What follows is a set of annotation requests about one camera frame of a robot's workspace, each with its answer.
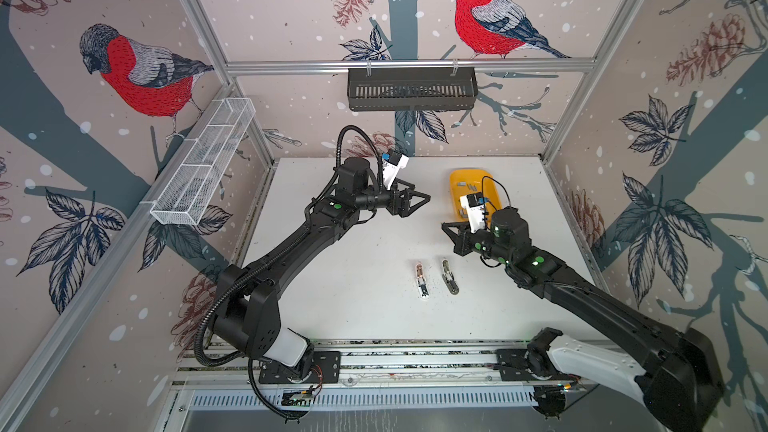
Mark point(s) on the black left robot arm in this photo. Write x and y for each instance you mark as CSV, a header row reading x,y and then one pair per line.
x,y
244,318

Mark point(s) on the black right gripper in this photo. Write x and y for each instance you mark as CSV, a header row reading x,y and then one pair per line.
x,y
462,237

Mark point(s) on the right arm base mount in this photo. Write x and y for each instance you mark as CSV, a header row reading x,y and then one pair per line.
x,y
532,363

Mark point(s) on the black hanging wire basket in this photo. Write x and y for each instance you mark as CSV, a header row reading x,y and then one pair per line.
x,y
412,89

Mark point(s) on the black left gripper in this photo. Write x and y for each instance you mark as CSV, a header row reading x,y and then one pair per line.
x,y
402,208

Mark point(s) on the white wire mesh basket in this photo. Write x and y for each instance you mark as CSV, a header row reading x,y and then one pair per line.
x,y
193,184

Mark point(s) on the beige olive mini stapler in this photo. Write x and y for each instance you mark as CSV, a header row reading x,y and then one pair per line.
x,y
448,277

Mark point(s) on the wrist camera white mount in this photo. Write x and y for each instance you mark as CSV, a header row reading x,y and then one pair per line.
x,y
392,163
474,206

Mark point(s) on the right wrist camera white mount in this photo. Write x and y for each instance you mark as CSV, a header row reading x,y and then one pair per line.
x,y
474,206

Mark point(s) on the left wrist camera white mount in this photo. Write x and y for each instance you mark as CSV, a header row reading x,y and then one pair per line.
x,y
392,163

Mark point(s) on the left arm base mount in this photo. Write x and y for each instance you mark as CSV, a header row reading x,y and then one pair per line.
x,y
311,372

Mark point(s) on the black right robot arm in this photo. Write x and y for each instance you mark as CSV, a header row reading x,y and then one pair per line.
x,y
674,374

